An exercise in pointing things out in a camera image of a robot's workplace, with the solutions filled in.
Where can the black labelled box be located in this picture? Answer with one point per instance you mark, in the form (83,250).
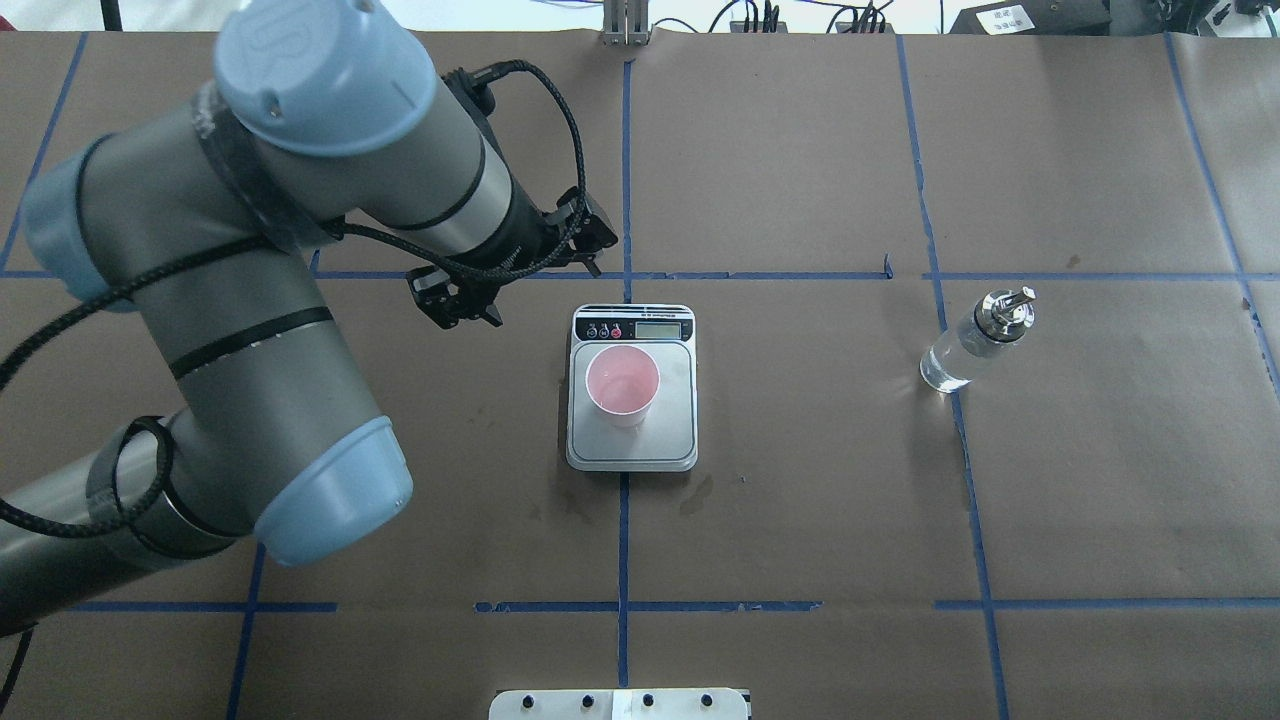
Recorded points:
(1052,18)

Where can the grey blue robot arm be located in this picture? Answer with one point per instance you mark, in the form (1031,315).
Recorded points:
(323,118)

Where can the clear glass sauce bottle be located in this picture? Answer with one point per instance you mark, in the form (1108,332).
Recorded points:
(995,325)

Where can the aluminium frame post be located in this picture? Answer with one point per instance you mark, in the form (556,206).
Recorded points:
(626,23)

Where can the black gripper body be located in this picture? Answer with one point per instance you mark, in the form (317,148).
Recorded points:
(517,238)

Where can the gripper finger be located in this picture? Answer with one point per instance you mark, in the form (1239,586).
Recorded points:
(589,231)
(447,300)

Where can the pink plastic cup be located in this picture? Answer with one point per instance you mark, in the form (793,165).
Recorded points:
(622,382)

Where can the white digital kitchen scale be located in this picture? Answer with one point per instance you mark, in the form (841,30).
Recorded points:
(667,440)

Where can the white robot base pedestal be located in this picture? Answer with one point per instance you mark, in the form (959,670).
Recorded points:
(623,703)

